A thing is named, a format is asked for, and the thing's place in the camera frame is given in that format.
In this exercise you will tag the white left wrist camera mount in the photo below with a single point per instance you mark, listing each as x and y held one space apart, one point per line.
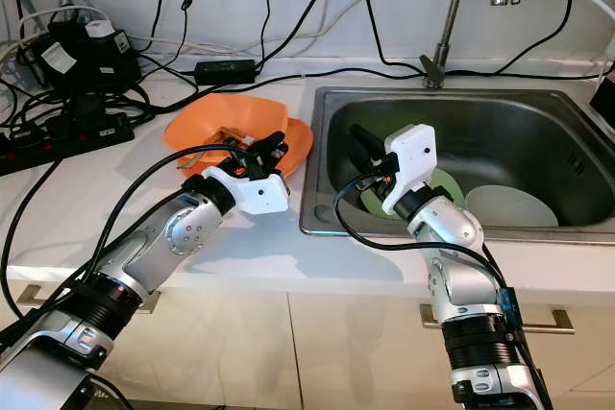
264 194

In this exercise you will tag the white cabinet door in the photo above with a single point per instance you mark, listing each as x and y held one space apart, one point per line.
231 352
365 362

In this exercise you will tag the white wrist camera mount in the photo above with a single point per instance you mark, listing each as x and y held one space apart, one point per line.
413 153
264 194

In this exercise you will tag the black power strip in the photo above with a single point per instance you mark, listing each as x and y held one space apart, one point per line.
58 146

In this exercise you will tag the orange plastic plate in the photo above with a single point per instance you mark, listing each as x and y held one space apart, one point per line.
303 141

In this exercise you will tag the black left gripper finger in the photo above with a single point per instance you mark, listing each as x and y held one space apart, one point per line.
273 138
280 155

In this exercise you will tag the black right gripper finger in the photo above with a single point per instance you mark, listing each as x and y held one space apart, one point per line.
375 145
361 156

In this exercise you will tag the black labelled charger device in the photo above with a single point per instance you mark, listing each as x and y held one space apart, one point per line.
91 64

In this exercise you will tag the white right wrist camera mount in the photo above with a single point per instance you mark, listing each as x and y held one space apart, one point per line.
413 153

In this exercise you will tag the green plate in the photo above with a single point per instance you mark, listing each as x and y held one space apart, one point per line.
452 199

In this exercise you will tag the metal faucet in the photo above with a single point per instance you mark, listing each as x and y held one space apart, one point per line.
450 16

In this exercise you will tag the stainless steel sink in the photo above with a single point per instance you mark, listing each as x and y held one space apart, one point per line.
519 136

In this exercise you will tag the black power adapter brick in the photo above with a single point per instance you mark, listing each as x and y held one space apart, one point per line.
226 72

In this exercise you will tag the white plate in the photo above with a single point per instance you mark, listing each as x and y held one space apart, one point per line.
509 208

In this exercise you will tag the black rectangular object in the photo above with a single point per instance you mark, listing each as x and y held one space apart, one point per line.
605 101

